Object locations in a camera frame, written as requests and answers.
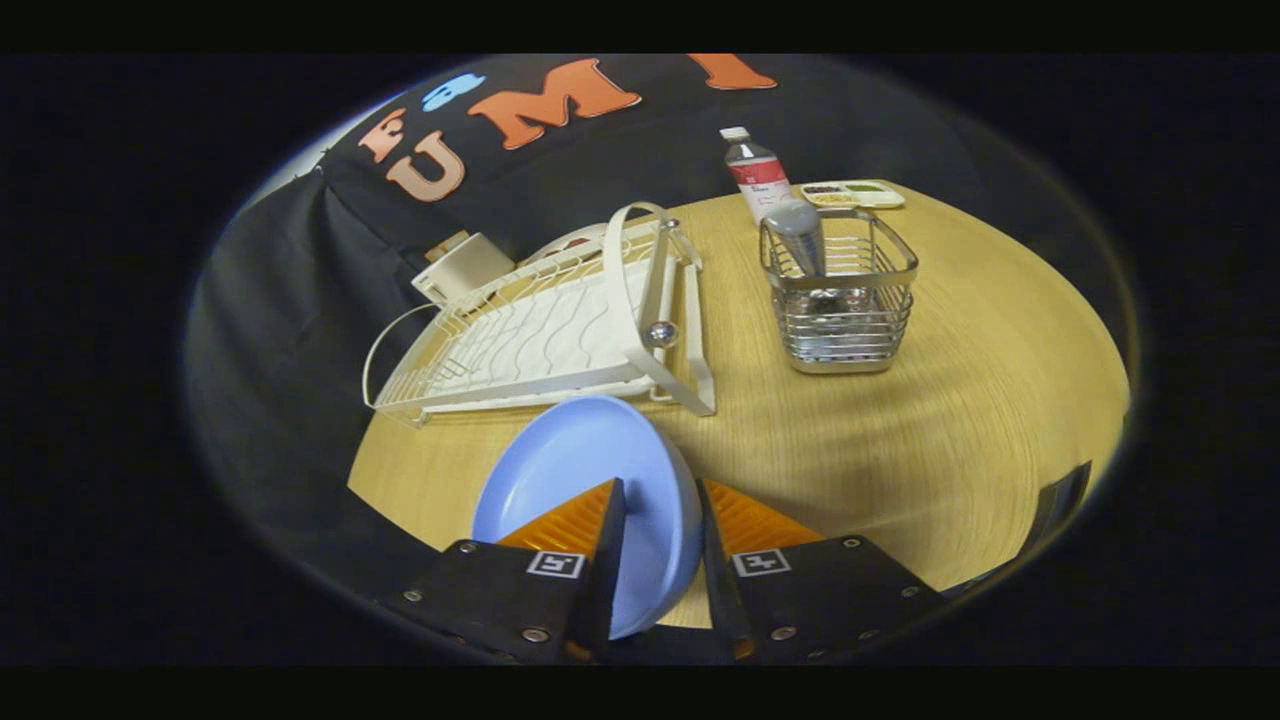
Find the clear bottle red label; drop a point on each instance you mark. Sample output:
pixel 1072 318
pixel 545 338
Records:
pixel 760 180

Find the light blue plate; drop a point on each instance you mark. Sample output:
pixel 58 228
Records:
pixel 580 450

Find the brown toast slice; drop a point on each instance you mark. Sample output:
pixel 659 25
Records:
pixel 448 246

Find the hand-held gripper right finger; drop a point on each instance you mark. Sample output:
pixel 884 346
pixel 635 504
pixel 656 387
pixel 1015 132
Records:
pixel 722 590

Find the white divided food tray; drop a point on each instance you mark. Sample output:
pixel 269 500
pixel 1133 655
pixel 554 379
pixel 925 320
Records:
pixel 852 194

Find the black backdrop cloth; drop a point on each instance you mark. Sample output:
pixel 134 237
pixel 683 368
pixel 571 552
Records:
pixel 300 300

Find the grey spoon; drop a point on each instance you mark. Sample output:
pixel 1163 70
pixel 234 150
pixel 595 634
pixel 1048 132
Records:
pixel 798 235

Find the white toaster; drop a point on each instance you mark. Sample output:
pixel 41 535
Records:
pixel 470 268

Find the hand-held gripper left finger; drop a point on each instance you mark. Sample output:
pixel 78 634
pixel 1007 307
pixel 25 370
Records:
pixel 600 590

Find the dark object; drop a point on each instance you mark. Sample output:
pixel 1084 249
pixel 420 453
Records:
pixel 1062 500

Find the white plate with meat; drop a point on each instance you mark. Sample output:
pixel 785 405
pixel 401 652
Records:
pixel 575 243

